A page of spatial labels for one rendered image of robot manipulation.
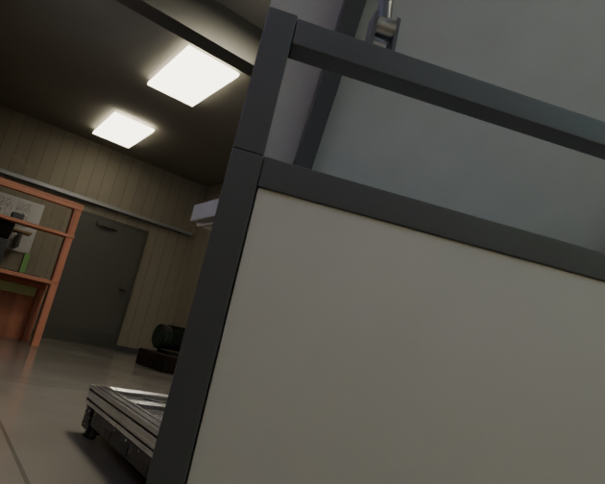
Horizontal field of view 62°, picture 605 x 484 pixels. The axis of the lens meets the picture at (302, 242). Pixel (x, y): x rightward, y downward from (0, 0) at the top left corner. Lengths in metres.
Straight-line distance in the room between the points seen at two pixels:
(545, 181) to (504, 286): 0.68
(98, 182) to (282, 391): 9.06
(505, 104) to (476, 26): 0.45
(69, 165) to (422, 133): 8.59
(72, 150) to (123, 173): 0.91
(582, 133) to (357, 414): 0.51
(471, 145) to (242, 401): 0.87
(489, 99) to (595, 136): 0.17
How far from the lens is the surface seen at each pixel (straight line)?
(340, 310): 0.62
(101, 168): 9.63
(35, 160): 9.44
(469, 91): 0.76
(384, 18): 0.77
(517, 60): 1.26
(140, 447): 2.04
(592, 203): 1.45
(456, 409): 0.68
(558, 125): 0.83
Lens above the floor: 0.58
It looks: 12 degrees up
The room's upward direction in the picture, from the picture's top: 12 degrees clockwise
